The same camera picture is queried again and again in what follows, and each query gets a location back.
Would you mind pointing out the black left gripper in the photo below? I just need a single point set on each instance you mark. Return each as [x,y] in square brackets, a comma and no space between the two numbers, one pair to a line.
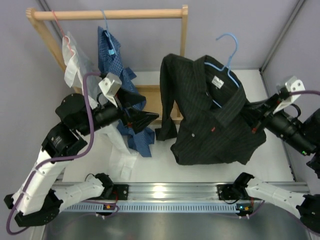
[139,119]

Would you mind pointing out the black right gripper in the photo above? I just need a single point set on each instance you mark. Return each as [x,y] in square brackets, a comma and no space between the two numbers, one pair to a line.
[270,107]

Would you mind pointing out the blue wire hanger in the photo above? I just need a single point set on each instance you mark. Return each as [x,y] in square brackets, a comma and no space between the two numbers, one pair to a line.
[227,62]

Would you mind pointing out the black pinstriped shirt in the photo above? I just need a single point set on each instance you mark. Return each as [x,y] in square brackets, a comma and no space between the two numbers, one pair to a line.
[201,110]

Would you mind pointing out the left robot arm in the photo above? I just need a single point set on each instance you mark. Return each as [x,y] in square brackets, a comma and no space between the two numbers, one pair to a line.
[37,203]

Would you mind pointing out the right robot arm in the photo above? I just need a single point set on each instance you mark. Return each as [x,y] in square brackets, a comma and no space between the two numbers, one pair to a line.
[304,138]

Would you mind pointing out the blue checked shirt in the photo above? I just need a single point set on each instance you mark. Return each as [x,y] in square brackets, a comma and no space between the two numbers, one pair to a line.
[107,63]

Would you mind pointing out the blue hanger with shirt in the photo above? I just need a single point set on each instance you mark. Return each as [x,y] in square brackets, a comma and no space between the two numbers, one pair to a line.
[112,50]

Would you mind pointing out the white shirt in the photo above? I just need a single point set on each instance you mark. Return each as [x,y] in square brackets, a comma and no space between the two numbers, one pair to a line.
[121,159]

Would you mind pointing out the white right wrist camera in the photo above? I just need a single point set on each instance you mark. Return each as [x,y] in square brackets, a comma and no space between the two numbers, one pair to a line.
[289,85]

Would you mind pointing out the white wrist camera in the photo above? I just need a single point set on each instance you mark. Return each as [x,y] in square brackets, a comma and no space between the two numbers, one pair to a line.
[289,85]
[109,85]

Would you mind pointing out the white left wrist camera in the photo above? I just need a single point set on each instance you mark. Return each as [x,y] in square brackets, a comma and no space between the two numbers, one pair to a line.
[109,85]

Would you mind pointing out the aluminium mounting rail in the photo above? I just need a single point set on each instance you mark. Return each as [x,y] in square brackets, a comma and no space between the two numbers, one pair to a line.
[172,191]

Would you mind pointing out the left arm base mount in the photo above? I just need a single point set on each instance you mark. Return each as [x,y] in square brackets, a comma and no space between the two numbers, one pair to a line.
[119,192]

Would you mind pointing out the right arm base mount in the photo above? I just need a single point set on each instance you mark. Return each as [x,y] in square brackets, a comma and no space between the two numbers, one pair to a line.
[244,203]

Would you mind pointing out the slotted grey cable duct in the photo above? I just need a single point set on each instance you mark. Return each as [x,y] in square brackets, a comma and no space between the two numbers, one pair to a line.
[159,207]

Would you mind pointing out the pink wire hanger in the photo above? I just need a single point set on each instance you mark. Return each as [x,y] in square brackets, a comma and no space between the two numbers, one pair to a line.
[62,32]

